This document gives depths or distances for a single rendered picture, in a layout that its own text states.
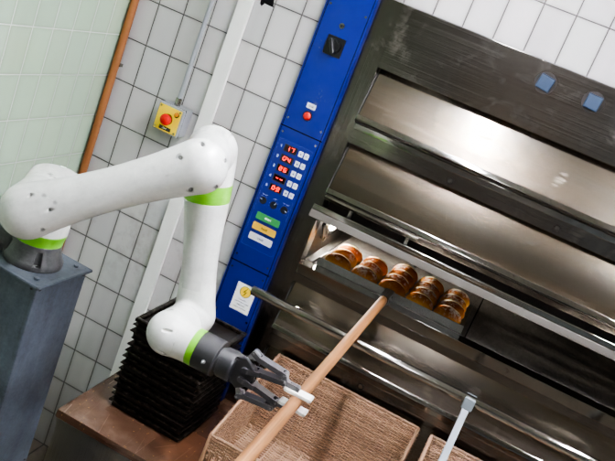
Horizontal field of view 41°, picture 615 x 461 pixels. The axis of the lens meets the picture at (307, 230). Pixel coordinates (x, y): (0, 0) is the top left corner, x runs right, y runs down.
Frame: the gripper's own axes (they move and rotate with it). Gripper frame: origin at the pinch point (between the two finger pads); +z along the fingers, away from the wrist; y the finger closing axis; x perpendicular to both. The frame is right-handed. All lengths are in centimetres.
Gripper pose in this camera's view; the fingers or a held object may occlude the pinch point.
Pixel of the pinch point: (296, 400)
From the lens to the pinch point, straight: 195.7
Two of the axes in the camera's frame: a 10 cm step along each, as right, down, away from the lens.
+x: -3.0, 1.8, -9.4
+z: 8.8, 4.2, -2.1
